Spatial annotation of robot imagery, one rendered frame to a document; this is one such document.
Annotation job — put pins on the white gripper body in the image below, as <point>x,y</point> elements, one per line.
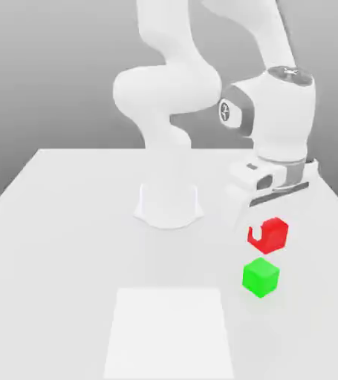
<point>263,210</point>

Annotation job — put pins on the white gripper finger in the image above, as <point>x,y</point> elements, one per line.
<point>256,233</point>

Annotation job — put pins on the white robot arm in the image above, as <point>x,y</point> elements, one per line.
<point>168,89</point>

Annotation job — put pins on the small green cube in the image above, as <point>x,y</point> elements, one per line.
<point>260,277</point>

